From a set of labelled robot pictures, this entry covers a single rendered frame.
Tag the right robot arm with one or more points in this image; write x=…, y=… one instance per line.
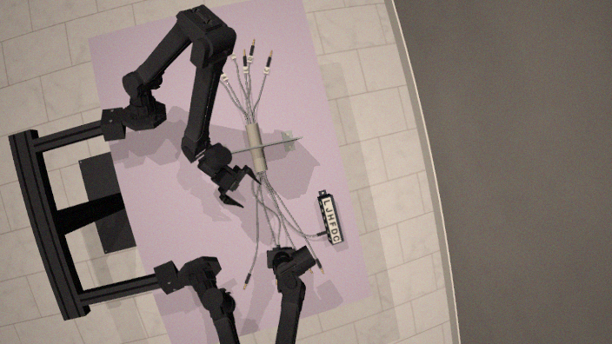
x=221, y=305

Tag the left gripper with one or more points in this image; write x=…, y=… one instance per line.
x=240, y=173

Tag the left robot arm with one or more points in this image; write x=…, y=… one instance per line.
x=211, y=42

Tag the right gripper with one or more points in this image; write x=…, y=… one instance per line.
x=275, y=254

